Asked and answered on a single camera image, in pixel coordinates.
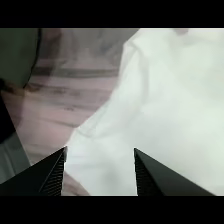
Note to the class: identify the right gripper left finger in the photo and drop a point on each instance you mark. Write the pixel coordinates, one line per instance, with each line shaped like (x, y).
(43, 178)

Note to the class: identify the white garment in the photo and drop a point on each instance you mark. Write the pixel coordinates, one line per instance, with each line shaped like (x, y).
(160, 106)

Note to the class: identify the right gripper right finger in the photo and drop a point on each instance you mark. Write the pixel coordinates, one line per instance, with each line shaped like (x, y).
(156, 180)

